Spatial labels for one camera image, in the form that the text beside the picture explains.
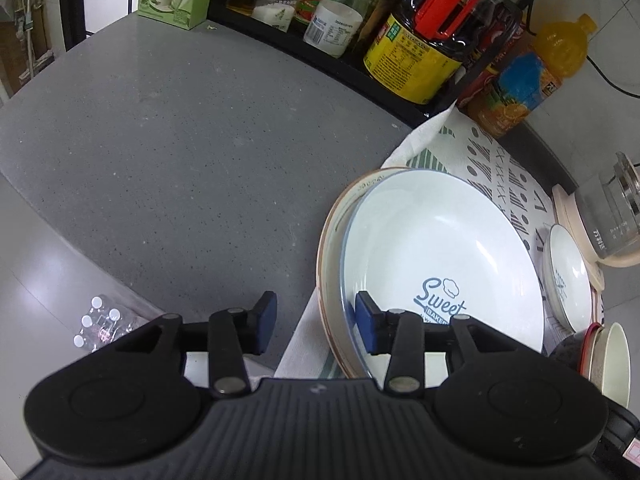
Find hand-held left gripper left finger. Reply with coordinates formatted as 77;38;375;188
115;291;278;399

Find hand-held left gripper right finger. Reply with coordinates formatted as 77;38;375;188
354;291;507;395

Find speckled white plate brown rim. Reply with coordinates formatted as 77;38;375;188
317;166;401;382

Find pale green bowl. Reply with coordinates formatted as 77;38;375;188
587;322;632;410

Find red and black bowl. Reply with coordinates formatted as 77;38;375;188
549;322;601;387

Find white plate with blue print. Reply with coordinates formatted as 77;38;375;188
340;169;546;382

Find pack of water bottles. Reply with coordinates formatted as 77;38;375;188
72;294;152;357

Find white bowl with blue print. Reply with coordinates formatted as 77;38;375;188
542;222;595;334

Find white green striped towel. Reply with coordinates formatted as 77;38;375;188
274;105;459;380

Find glass electric kettle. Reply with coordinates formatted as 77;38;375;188
573;151;640;261

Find cream kettle base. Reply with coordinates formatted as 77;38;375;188
551;185;609;292

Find black metal kitchen rack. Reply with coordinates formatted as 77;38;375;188
204;0;551;129

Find orange juice bottle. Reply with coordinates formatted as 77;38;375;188
467;13;599;140

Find small white jar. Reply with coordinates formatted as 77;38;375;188
303;0;365;59

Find oil bottle with red handle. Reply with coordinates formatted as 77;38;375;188
362;0;509;106

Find black power cable with plug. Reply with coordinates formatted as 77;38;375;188
584;52;640;99

